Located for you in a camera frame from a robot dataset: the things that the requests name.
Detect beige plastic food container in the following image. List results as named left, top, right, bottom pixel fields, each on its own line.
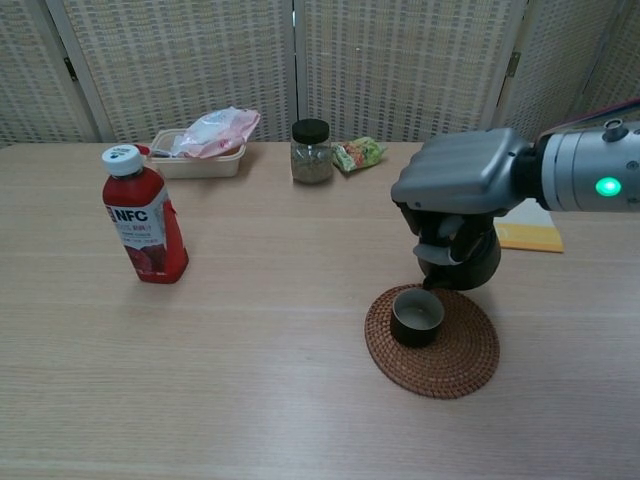
left=148, top=128, right=248, bottom=180

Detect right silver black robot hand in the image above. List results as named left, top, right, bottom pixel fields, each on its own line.
left=390, top=127, right=540, bottom=267

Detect red juice bottle white cap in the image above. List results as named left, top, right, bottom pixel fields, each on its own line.
left=100, top=143, right=190, bottom=285

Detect black teapot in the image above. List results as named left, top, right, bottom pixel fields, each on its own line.
left=418, top=219, right=502, bottom=292

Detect green orange snack packet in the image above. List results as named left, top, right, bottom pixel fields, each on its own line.
left=331, top=136, right=389, bottom=175

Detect woven folding screen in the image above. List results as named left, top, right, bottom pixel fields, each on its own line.
left=0, top=0, right=640, bottom=149

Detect white yellow booklet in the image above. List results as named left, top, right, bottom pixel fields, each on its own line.
left=492, top=199, right=565, bottom=255

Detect round brown woven coaster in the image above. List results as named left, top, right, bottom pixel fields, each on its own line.
left=364, top=284, right=501, bottom=400

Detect small dark teacup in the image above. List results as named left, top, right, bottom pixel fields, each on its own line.
left=389, top=288, right=445, bottom=349

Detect glass jar black lid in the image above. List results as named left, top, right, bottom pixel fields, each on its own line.
left=290, top=119, right=335, bottom=185

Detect pink white plastic bag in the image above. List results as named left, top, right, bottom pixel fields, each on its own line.
left=172, top=107, right=262, bottom=159

